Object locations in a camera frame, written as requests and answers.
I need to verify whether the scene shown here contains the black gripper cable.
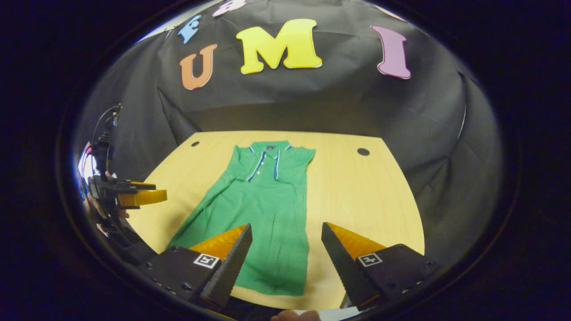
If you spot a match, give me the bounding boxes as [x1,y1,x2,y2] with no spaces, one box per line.
[91,104,122,148]

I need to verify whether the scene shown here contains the black backdrop cloth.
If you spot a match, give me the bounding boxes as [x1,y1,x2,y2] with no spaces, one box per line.
[74,0,502,268]

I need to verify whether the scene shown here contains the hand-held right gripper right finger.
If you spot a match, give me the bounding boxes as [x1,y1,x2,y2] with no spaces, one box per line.
[320,222,442,312]

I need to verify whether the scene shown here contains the white blue background object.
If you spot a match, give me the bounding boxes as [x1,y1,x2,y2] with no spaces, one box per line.
[78,142,97,189]

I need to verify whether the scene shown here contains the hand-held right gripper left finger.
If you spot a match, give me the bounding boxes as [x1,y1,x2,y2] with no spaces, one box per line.
[134,223,253,311]

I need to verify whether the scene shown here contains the green T-shirt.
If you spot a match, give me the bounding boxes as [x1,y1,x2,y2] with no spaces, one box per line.
[166,140,316,296]

